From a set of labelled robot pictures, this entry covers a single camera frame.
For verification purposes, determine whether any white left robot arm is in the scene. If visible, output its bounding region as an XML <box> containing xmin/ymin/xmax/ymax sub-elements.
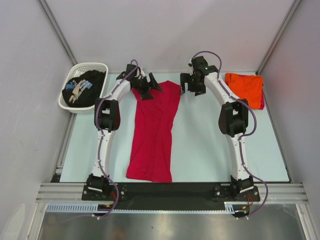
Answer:
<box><xmin>85</xmin><ymin>59</ymin><xmax>163</xmax><ymax>200</ymax></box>

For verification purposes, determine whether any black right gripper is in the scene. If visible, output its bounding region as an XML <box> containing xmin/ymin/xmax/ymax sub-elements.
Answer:
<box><xmin>180</xmin><ymin>73</ymin><xmax>207</xmax><ymax>97</ymax></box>

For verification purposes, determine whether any black printed t shirt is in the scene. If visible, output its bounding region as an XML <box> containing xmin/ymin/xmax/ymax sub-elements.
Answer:
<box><xmin>61</xmin><ymin>70</ymin><xmax>106</xmax><ymax>108</ymax></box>

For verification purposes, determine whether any folded orange t shirt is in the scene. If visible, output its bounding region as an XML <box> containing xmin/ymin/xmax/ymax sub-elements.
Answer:
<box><xmin>225</xmin><ymin>72</ymin><xmax>265</xmax><ymax>110</ymax></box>

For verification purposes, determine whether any aluminium frame rail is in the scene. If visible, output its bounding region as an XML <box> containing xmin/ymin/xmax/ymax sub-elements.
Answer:
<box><xmin>36</xmin><ymin>182</ymin><xmax>308</xmax><ymax>204</ymax></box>

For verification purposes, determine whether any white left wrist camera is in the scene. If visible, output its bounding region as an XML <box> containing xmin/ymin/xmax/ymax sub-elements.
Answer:
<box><xmin>136</xmin><ymin>67</ymin><xmax>146</xmax><ymax>78</ymax></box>

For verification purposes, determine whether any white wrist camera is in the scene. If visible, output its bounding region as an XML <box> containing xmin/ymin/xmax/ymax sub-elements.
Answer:
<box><xmin>188</xmin><ymin>59</ymin><xmax>193</xmax><ymax>68</ymax></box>
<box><xmin>136</xmin><ymin>67</ymin><xmax>146</xmax><ymax>78</ymax></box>

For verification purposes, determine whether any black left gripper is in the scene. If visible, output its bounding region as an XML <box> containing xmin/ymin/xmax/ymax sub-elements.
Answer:
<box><xmin>132</xmin><ymin>73</ymin><xmax>162</xmax><ymax>100</ymax></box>

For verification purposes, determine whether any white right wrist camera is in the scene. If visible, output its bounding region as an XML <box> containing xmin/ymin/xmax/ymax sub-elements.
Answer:
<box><xmin>188</xmin><ymin>59</ymin><xmax>193</xmax><ymax>68</ymax></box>

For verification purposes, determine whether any red polo shirt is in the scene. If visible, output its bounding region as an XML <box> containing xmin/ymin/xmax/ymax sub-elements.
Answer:
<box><xmin>126</xmin><ymin>80</ymin><xmax>181</xmax><ymax>183</ymax></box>

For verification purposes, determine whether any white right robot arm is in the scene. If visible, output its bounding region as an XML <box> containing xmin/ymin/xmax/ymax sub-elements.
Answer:
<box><xmin>180</xmin><ymin>55</ymin><xmax>254</xmax><ymax>201</ymax></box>

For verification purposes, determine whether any grey slotted cable duct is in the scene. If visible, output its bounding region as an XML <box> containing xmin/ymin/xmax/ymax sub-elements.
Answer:
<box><xmin>46</xmin><ymin>203</ymin><xmax>113</xmax><ymax>213</ymax></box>

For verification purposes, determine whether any white plastic laundry basket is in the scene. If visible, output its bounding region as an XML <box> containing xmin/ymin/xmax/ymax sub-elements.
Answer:
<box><xmin>58</xmin><ymin>62</ymin><xmax>109</xmax><ymax>114</ymax></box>

